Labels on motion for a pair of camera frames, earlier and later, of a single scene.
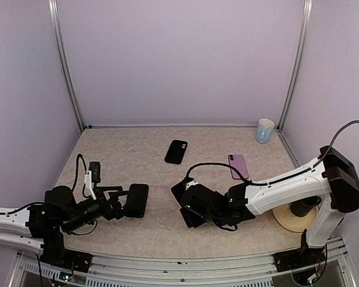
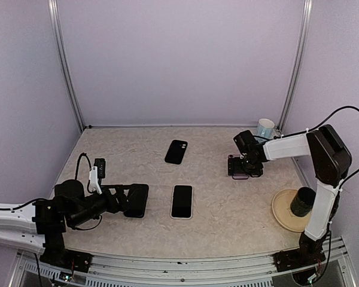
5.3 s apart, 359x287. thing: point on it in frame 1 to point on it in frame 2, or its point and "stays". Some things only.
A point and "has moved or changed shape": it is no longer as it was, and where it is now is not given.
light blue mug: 264,130 stays
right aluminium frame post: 306,18 stays
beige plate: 285,216 stays
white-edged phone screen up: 178,190 has moved or changed shape
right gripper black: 190,219 to 258,170
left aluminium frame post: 61,54 stays
